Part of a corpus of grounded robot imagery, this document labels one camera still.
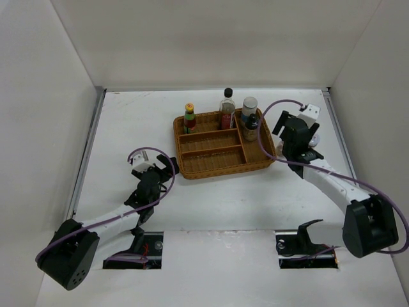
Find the black cap pepper grinder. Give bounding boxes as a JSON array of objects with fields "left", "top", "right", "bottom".
[{"left": 243, "top": 114, "right": 259, "bottom": 141}]

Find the silver cap blue spice jar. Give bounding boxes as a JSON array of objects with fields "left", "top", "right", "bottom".
[{"left": 240, "top": 97, "right": 258, "bottom": 126}]

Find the yellow cap red sauce bottle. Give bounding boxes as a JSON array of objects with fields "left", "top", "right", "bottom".
[{"left": 183, "top": 103, "right": 196, "bottom": 134}]

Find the black cap clear sauce bottle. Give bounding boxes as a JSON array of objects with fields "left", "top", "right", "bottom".
[{"left": 219, "top": 88, "right": 236, "bottom": 130}]

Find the pink cap spice jar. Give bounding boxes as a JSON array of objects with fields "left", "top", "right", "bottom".
[{"left": 275, "top": 140, "right": 284, "bottom": 156}]

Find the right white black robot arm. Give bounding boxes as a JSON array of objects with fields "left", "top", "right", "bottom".
[{"left": 272, "top": 109, "right": 399, "bottom": 258}]

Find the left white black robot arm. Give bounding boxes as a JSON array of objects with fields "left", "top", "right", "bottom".
[{"left": 35, "top": 150, "right": 180, "bottom": 290}]

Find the clear lid red label jar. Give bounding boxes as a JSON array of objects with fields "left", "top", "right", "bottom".
[{"left": 309, "top": 134, "right": 320, "bottom": 148}]

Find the brown wicker divided tray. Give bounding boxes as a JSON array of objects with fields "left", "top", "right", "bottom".
[{"left": 173, "top": 108, "right": 276, "bottom": 180}]

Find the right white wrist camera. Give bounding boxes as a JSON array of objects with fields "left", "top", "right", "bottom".
[{"left": 297, "top": 104, "right": 321, "bottom": 128}]

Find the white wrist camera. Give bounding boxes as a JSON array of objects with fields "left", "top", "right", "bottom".
[
  {"left": 127, "top": 150, "right": 153, "bottom": 172},
  {"left": 297, "top": 104, "right": 321, "bottom": 128}
]

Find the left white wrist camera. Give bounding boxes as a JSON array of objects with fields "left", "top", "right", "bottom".
[{"left": 127, "top": 150, "right": 153, "bottom": 172}]

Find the right aluminium table rail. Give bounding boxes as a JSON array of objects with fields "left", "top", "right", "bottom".
[{"left": 318, "top": 88, "right": 357, "bottom": 178}]

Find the aluminium table rail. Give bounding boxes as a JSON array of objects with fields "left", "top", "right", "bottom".
[
  {"left": 63, "top": 86, "right": 107, "bottom": 221},
  {"left": 318, "top": 88, "right": 357, "bottom": 178}
]

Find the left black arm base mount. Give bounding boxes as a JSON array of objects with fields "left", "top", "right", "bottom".
[{"left": 102, "top": 229, "right": 164, "bottom": 270}]

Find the left aluminium table rail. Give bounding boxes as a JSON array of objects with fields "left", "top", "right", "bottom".
[{"left": 63, "top": 86, "right": 107, "bottom": 221}]

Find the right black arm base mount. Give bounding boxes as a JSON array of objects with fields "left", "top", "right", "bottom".
[{"left": 275, "top": 219, "right": 338, "bottom": 269}]

